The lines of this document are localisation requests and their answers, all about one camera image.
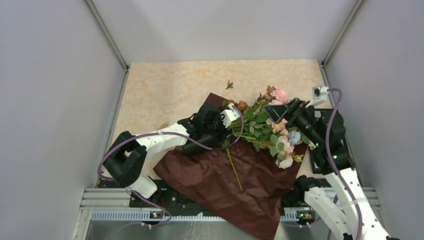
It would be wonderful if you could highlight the white toothed cable duct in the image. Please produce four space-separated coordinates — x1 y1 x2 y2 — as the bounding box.
90 207 312 222

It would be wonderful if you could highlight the small fallen green leaf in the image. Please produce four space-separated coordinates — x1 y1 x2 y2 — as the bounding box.
225 81 234 90

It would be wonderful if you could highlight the black cylindrical vase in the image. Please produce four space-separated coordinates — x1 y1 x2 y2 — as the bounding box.
182 134 219 156

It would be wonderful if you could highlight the beige satin ribbon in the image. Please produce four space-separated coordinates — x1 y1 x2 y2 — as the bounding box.
157 122 170 131

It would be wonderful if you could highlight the black white checkerboard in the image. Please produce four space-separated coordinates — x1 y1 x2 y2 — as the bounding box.
309 146 333 175

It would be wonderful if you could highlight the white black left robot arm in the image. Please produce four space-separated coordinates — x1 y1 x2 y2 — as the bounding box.
99 103 242 207

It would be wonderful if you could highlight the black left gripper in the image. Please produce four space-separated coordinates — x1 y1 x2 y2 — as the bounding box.
202 106 235 144

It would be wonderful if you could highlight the red paper bouquet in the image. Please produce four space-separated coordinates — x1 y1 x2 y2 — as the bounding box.
152 92 309 240

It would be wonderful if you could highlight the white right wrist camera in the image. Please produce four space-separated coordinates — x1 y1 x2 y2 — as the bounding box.
306 86 330 108

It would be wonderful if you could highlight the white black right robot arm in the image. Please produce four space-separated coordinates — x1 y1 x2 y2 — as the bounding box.
264 98 391 240

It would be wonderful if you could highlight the colourful artificial flower bunch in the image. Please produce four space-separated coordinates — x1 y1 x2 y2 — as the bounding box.
230 85 314 169

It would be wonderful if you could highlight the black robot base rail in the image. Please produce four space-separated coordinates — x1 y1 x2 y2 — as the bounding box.
126 180 308 219

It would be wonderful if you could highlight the brown small rose stem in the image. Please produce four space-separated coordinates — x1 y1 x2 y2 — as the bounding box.
223 101 245 191

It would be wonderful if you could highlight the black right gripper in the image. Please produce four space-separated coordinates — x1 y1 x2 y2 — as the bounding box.
263 96 324 146

